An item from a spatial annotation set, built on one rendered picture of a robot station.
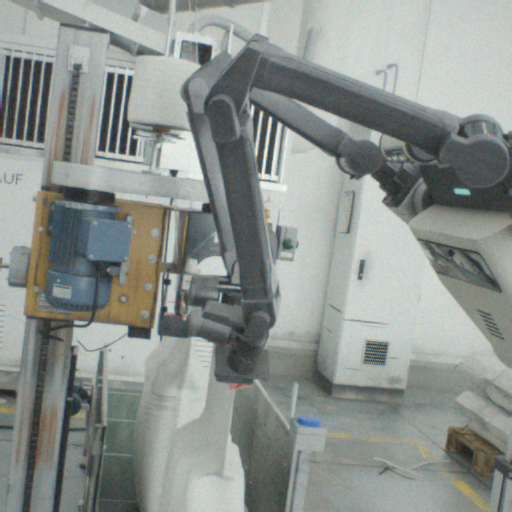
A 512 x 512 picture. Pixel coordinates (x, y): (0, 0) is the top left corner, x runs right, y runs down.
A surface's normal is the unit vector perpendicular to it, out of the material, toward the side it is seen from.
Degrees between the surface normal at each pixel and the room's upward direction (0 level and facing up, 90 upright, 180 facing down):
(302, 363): 90
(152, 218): 90
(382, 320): 90
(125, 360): 88
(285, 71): 116
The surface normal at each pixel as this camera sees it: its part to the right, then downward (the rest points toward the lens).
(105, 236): 0.58, 0.15
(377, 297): 0.18, 0.11
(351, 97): -0.14, 0.47
